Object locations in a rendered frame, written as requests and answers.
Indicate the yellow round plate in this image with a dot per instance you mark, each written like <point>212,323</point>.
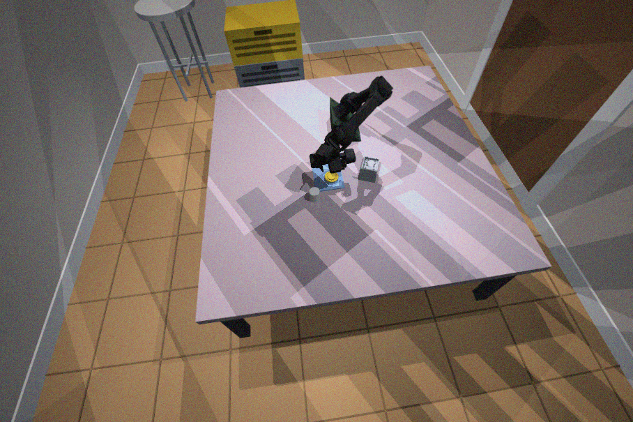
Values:
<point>331,177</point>

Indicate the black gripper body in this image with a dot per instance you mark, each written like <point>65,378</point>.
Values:
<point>348,155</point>

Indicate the grey dish rack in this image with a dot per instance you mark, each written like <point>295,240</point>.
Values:
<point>369,169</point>

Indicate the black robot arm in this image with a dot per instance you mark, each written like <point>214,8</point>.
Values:
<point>343,134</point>

